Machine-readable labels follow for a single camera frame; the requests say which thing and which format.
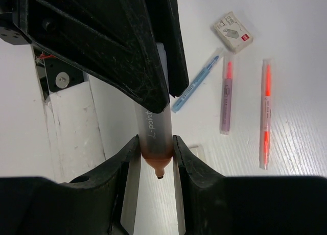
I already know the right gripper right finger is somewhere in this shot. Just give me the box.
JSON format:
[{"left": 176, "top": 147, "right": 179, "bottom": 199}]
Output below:
[{"left": 173, "top": 135, "right": 326, "bottom": 234}]

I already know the thin blue pen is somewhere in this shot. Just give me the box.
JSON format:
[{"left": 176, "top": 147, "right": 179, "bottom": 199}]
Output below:
[{"left": 171, "top": 48, "right": 224, "bottom": 113}]

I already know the thin pink purple pen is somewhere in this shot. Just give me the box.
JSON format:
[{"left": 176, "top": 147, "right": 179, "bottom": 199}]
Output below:
[{"left": 220, "top": 53, "right": 235, "bottom": 135}]

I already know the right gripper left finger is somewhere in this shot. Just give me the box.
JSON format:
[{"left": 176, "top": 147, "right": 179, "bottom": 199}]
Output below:
[{"left": 1, "top": 136, "right": 141, "bottom": 234}]

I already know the thin orange pen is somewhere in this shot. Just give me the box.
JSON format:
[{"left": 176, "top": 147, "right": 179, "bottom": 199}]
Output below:
[{"left": 259, "top": 59, "right": 274, "bottom": 170}]

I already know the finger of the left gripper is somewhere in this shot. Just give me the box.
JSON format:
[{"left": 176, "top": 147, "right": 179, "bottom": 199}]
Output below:
[
  {"left": 15, "top": 0, "right": 170, "bottom": 113},
  {"left": 145, "top": 0, "right": 189, "bottom": 97}
]

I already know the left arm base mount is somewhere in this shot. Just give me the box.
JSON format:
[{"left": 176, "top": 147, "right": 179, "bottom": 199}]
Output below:
[{"left": 32, "top": 46, "right": 87, "bottom": 100}]

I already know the grey marker orange tip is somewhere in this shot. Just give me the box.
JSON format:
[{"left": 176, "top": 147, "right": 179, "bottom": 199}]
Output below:
[{"left": 134, "top": 42, "right": 174, "bottom": 181}]

